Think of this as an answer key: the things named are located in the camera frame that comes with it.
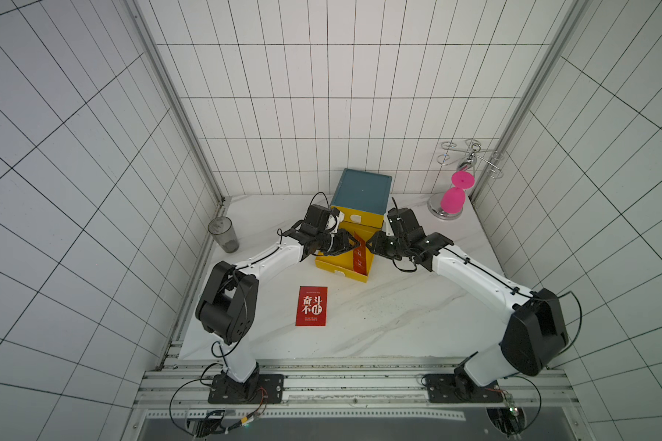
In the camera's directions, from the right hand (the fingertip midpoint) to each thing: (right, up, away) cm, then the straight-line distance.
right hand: (370, 238), depth 85 cm
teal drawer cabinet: (-1, +16, +8) cm, 18 cm away
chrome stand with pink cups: (+31, +11, +14) cm, 36 cm away
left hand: (-5, -4, +1) cm, 6 cm away
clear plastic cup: (-52, +2, +11) cm, 53 cm away
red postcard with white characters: (-19, -23, +3) cm, 30 cm away
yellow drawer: (-8, -8, 0) cm, 12 cm away
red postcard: (-3, -6, +4) cm, 8 cm away
